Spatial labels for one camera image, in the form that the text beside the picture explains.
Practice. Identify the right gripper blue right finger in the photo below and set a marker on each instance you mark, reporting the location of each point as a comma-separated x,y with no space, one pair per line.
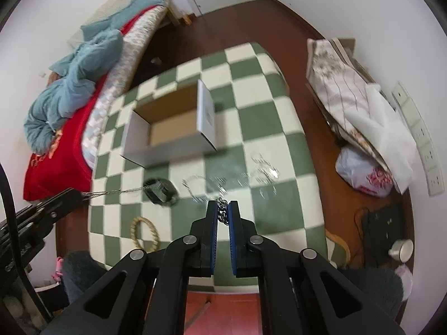
237,238

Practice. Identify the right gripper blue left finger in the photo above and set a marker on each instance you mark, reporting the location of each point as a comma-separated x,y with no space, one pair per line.
210,237

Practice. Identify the pink slipper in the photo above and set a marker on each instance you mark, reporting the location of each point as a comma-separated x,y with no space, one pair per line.
57,276

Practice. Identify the green white checkered tablecloth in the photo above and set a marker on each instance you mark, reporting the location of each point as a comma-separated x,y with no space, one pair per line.
262,162

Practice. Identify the red patterned blanket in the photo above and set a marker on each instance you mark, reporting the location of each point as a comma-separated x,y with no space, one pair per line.
63,166

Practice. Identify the white cardboard box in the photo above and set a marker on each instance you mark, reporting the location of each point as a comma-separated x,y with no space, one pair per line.
175,126

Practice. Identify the white red plastic bag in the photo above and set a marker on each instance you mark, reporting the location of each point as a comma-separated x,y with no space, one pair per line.
363,173

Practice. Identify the white paper cup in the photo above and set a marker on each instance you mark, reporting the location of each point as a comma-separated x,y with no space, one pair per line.
402,250

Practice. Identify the floral folded bedding bag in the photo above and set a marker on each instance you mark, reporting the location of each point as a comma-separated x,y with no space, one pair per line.
338,83

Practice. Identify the white foam sheet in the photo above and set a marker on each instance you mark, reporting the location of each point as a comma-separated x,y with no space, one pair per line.
386,132

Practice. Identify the checkered bed mattress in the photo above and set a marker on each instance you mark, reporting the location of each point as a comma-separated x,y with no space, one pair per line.
118,79

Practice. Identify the teal blue duvet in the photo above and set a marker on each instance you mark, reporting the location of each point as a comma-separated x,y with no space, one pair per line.
83,72

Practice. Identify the white power strip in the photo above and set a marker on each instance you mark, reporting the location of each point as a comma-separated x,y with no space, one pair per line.
421,135

